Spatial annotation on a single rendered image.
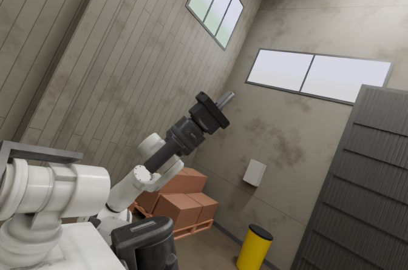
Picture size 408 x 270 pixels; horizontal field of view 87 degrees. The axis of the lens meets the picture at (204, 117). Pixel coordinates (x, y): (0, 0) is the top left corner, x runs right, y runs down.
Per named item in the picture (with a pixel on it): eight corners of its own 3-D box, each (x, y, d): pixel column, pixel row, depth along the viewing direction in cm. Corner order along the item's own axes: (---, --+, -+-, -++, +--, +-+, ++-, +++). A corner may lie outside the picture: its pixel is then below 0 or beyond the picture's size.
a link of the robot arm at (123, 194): (151, 175, 66) (115, 210, 71) (121, 162, 60) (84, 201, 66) (153, 206, 58) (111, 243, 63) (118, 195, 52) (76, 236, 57)
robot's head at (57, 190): (88, 241, 29) (116, 179, 29) (-14, 258, 21) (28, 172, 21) (70, 214, 33) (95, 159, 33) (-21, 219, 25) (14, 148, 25)
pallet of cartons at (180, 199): (215, 231, 401) (232, 190, 407) (161, 244, 287) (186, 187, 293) (180, 203, 461) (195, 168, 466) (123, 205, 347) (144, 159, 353)
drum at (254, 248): (260, 273, 324) (275, 235, 328) (254, 283, 291) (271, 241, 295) (238, 257, 342) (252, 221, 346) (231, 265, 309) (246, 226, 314)
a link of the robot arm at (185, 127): (235, 127, 57) (203, 158, 56) (222, 119, 66) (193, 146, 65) (207, 92, 53) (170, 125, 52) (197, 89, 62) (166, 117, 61)
